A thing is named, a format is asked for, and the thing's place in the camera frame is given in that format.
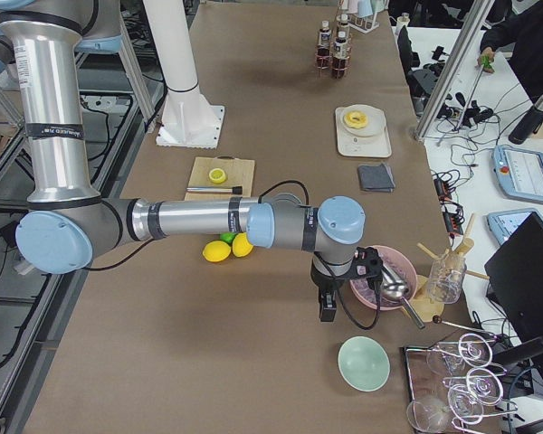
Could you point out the tea bottle top rack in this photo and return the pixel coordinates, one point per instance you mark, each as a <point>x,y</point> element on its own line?
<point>324,36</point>

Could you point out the white cup rack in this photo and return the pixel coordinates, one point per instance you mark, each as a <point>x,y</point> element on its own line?
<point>362,14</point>

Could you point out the white round plate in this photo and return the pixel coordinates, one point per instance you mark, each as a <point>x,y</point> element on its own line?
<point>376,116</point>

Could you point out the steel muddler black tip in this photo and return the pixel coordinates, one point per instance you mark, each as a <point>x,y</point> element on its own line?
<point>216,189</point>

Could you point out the yellow lemon lower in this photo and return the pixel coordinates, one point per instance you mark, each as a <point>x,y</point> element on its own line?
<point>216,251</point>

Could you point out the tea bottle right rack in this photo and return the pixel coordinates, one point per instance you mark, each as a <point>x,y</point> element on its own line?
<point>339,61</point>

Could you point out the person in black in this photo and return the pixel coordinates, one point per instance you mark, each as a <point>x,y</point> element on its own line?
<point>525,32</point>

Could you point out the yellow lemon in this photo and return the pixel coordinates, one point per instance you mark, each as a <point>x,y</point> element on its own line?
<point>216,251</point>
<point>241,247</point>

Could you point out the black water bottle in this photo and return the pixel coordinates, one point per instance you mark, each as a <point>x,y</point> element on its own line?
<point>529,124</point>

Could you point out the clear ice cubes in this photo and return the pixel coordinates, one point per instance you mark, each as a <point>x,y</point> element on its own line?
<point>400,269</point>

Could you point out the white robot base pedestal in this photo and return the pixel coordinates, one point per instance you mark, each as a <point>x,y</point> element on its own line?
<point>188,119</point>

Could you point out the wine glass middle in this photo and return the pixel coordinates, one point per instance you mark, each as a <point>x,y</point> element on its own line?
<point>470,393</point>

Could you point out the pink bowl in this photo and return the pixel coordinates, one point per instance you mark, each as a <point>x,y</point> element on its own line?
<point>405,267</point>

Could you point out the wine glass lower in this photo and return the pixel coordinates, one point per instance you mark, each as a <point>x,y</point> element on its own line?
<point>429,414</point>

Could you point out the mint green bowl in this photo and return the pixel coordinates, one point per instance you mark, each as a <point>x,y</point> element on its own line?
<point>363,364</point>

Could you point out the tea bottle rack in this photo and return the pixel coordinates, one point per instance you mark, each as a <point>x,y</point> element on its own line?
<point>339,61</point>
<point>343,28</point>
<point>324,36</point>

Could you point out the copper wire bottle rack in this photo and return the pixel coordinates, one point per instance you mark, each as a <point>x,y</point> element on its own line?
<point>324,67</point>

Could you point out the clear glass mug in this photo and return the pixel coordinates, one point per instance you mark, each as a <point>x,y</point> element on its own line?
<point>446,277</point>

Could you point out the tea bottle middle rack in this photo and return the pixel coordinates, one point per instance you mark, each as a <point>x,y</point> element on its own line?
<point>343,28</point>

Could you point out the aluminium frame post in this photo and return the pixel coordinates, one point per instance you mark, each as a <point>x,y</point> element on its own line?
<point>463,43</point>

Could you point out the steel ice scoop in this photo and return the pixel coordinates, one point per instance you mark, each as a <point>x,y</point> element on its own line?
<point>395,289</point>

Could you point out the wine glass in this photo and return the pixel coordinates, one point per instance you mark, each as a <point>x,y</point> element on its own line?
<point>470,393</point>
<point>458,356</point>
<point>429,414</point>

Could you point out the black monitor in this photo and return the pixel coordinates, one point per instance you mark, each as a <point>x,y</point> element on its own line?
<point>516,278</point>

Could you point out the glazed ring donut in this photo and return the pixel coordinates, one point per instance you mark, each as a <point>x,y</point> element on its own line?
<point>355,119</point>

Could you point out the wine glass upper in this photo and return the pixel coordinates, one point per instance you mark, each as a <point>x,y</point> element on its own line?
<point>458,356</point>

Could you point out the half lemon slice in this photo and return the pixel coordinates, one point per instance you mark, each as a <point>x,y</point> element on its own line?
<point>217,175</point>

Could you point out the black glass tray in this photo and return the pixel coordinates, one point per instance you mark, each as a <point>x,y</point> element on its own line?
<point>421,381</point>

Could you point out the green lime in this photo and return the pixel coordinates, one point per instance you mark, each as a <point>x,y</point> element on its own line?
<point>227,237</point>

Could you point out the robot teach pendant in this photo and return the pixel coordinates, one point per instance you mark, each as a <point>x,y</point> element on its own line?
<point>519,173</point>

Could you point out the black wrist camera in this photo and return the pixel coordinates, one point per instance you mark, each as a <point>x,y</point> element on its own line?
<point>366,264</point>

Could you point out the cream serving tray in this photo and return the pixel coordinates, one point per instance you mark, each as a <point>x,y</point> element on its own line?
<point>370,147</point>

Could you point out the yellow lemon upper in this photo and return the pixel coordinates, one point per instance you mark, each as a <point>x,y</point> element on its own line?
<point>241,247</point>

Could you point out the wooden cutting board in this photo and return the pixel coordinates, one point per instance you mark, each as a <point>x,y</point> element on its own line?
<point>239,172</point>

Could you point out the grey folded cloth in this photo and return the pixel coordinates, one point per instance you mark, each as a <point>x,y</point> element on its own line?
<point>376,178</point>

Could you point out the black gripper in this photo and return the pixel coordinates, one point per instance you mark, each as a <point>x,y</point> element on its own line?
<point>324,284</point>

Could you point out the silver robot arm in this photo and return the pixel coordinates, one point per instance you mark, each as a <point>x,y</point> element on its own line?
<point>69,224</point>

